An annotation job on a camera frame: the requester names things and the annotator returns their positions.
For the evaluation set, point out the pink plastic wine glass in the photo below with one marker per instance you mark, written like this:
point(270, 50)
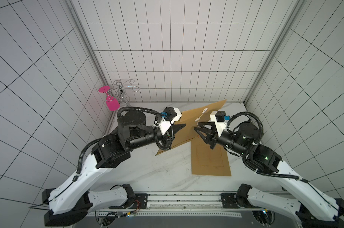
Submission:
point(110, 100)

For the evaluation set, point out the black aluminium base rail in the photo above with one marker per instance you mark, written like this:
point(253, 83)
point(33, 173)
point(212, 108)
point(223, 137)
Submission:
point(183, 204)

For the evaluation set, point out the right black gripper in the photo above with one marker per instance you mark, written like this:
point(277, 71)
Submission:
point(214, 137)

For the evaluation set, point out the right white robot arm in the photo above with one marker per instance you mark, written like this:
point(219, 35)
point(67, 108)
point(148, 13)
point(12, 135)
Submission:
point(241, 135)

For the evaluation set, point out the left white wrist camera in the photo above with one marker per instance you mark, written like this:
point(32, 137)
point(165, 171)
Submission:
point(169, 116)

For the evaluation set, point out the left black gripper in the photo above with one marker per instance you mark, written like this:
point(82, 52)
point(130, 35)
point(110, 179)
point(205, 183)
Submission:
point(169, 136)

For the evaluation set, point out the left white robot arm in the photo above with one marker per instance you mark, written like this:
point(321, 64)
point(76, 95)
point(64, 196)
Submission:
point(137, 127)

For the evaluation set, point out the silver metal glass rack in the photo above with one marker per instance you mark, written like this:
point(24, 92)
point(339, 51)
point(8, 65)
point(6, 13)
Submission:
point(121, 90)

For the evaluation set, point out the kraft file bag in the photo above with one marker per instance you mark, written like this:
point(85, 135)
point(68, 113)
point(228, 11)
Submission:
point(191, 118)
point(207, 161)

